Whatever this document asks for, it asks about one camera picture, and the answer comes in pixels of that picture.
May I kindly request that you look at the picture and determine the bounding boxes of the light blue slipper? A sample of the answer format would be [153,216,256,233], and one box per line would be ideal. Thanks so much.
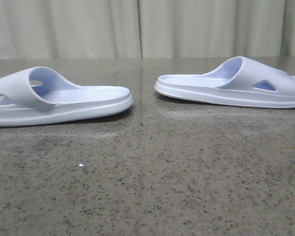
[155,56,295,108]
[0,66,133,127]

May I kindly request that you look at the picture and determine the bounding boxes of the white pleated curtain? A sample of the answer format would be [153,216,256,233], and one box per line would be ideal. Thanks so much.
[0,0,295,59]

